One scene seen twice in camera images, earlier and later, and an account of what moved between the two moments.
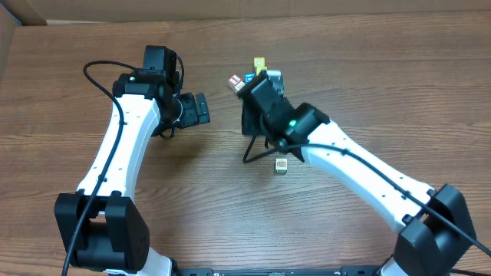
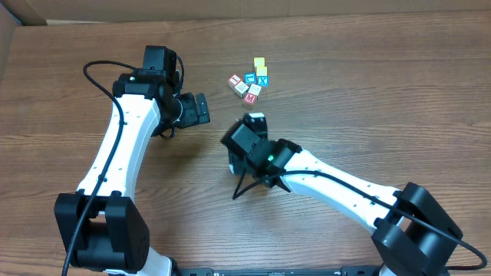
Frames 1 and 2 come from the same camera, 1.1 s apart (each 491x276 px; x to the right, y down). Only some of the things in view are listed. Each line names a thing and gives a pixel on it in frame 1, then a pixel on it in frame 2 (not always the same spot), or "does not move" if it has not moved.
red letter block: (234, 79) does not move
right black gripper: (252, 125) -> (240, 163)
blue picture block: (249, 77) does not move
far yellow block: (258, 61) does not move
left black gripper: (190, 115) does not move
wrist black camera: (275, 110) -> (248, 145)
